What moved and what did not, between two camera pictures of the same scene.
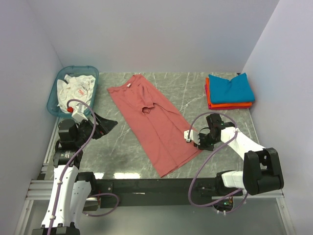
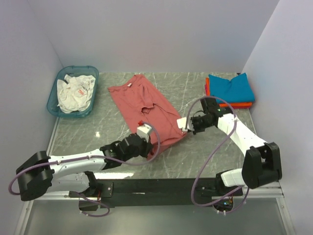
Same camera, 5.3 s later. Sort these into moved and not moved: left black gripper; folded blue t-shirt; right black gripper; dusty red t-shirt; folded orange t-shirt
Moved: dusty red t-shirt; left black gripper; right black gripper
Not moved: folded blue t-shirt; folded orange t-shirt
